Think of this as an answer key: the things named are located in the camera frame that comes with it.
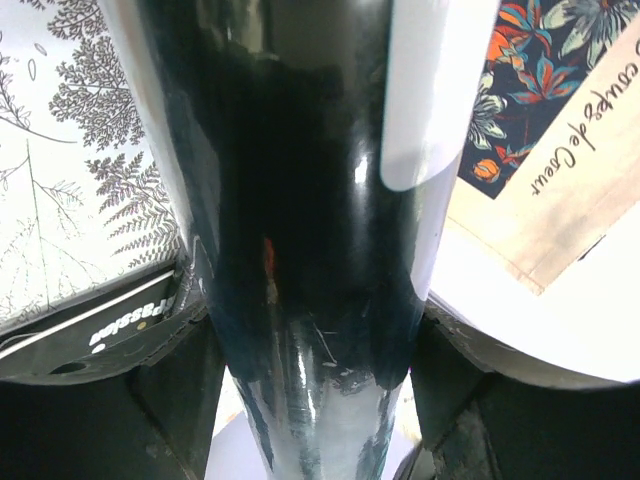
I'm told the beige floral tote bag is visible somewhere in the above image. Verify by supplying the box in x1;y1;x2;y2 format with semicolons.
448;1;639;294

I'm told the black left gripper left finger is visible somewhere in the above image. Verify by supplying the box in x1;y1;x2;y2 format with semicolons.
1;307;224;479

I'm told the black shuttlecock tube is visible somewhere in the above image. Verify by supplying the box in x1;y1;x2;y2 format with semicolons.
100;1;499;479

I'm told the floral table mat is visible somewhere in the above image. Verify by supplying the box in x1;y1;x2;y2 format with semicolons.
1;1;179;331

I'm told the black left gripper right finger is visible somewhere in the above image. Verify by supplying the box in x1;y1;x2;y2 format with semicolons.
411;302;639;479

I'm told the black sport racket cover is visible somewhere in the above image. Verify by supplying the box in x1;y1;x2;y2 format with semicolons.
1;266;196;385

